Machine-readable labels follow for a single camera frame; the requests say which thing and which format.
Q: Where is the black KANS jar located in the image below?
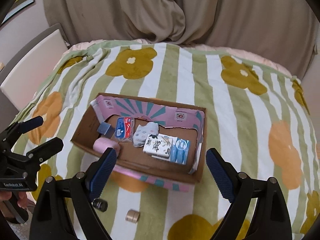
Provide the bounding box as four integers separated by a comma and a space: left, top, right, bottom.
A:
92, 198, 108, 212

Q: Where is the pink fluffy headband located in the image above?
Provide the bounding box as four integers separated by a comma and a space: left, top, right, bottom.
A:
93, 137, 120, 157

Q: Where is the beige cosmetic jar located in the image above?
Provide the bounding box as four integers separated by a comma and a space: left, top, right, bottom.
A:
125, 209, 140, 224

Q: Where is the white blue medicine box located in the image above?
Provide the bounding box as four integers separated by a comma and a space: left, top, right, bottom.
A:
152, 137, 190, 165

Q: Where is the blue cosmetic box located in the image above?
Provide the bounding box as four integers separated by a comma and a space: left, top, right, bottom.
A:
97, 122, 115, 139

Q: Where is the red blue floss pack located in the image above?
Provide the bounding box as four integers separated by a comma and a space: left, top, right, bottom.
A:
115, 116, 135, 141

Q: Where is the white patterned sock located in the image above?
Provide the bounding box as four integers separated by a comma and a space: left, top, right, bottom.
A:
133, 122, 159, 148

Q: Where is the white black patterned box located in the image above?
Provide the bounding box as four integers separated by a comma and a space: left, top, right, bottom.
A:
143, 133, 173, 159

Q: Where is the person's left hand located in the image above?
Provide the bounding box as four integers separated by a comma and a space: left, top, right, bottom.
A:
0, 191, 29, 210

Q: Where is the white padded headboard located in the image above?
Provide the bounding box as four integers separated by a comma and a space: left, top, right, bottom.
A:
1, 23, 69, 111

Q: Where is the green striped floral blanket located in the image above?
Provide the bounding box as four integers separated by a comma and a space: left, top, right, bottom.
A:
13, 41, 319, 239

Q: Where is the pink cardboard box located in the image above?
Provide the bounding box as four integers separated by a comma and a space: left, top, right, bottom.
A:
72, 93, 207, 191

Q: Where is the beige curtain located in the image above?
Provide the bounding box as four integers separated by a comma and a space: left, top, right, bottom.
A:
43, 0, 319, 77

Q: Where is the framed wall picture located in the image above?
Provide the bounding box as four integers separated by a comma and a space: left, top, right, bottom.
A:
1, 0, 35, 25

